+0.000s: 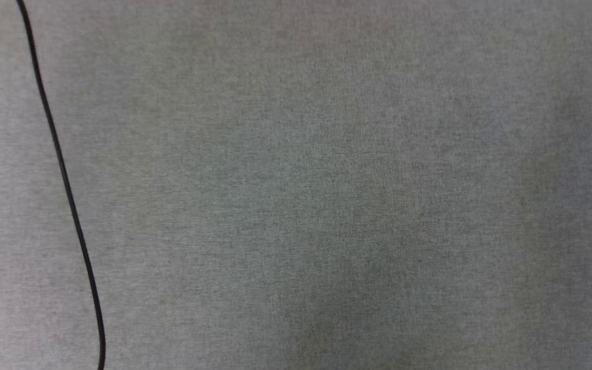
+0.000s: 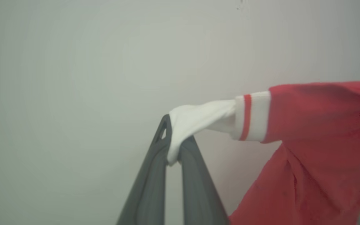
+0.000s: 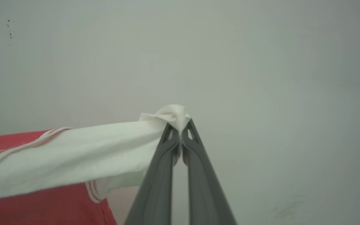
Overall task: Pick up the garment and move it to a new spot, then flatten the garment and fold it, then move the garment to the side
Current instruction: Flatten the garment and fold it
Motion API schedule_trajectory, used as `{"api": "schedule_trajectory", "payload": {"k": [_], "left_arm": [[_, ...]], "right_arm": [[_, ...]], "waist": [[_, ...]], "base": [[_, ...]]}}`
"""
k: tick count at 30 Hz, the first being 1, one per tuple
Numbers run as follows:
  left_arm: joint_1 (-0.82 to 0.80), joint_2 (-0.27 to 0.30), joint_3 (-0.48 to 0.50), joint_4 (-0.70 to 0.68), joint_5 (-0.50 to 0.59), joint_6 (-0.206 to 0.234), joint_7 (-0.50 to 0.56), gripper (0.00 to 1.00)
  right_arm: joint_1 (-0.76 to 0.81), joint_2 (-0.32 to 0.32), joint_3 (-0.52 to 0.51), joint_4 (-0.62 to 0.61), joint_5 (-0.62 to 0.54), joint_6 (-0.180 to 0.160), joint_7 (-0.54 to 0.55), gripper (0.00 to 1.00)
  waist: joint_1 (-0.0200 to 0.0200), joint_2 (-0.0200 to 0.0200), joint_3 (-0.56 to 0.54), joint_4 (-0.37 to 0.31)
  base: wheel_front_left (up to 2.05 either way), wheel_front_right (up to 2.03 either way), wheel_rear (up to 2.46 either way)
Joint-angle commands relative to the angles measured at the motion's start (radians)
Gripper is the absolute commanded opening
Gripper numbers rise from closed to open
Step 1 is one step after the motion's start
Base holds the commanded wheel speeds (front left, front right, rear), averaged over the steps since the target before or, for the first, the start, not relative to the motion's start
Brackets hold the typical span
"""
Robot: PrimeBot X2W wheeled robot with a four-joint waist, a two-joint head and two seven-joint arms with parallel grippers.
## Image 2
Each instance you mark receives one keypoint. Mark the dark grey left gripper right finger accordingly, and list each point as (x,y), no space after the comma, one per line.
(202,193)

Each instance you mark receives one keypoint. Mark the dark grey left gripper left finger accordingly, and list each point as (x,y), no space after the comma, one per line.
(145,193)

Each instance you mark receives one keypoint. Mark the red and white jersey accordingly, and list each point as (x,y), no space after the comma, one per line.
(323,125)

